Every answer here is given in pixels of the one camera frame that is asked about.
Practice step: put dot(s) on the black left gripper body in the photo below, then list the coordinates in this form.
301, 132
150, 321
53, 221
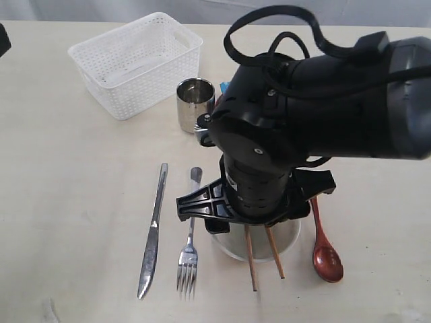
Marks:
5, 43

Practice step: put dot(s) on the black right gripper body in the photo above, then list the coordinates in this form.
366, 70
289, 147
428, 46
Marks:
247, 196

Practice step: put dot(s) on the brown wooden chopstick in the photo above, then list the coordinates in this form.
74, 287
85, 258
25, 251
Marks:
251, 264
275, 252

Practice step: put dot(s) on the floral ceramic bowl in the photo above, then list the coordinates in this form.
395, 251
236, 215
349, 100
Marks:
234, 243

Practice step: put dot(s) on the brown wooden chopstick front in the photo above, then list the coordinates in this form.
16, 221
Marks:
275, 252

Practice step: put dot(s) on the stainless steel fork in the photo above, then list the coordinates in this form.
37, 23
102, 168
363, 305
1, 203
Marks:
187, 265

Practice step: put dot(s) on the dark spoon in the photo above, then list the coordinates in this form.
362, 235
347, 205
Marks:
326, 260

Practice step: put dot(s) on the blue snack chip bag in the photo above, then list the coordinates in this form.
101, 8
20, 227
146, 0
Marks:
224, 86

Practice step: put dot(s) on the shiny metal cup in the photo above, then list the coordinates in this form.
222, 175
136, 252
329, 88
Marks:
194, 97

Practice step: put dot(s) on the stainless steel table knife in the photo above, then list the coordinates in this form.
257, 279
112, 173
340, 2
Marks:
150, 255

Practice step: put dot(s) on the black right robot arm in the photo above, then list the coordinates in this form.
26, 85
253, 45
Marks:
273, 144

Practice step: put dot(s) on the white woven plastic basket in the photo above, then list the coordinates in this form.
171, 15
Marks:
134, 67

